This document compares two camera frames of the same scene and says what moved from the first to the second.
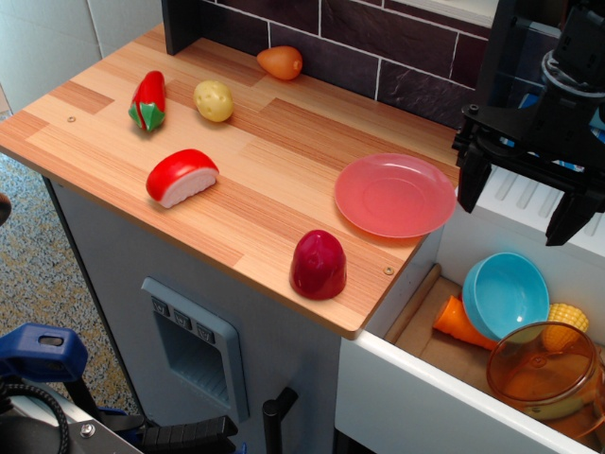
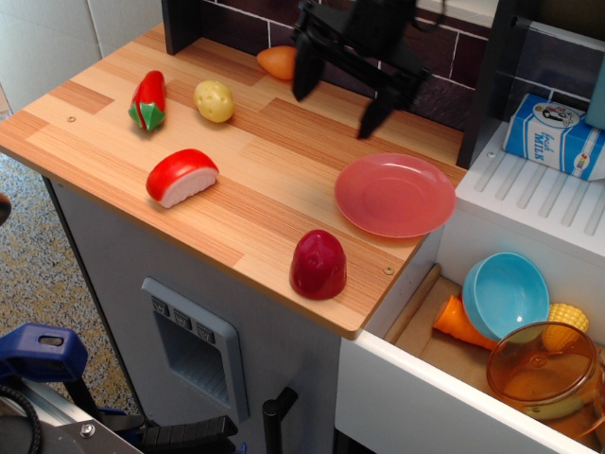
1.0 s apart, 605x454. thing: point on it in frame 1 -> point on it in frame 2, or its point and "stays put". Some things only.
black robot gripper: (561, 142) -> (359, 43)
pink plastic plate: (395, 195) stays put
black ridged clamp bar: (205, 436) stays put
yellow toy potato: (214, 100) stays put
